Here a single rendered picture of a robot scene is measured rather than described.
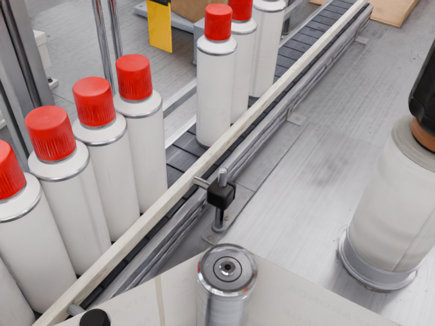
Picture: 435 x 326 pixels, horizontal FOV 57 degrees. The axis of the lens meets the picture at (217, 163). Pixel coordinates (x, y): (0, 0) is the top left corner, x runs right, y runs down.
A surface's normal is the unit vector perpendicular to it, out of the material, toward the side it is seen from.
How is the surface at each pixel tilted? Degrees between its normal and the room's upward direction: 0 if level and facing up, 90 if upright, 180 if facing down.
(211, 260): 0
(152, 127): 90
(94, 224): 90
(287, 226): 0
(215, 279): 0
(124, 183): 90
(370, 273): 90
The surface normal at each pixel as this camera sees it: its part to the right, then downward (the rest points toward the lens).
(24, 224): 0.63, 0.56
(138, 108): 0.14, -0.07
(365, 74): 0.04, -0.72
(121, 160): 0.81, 0.44
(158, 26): -0.54, 0.57
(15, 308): 0.97, 0.20
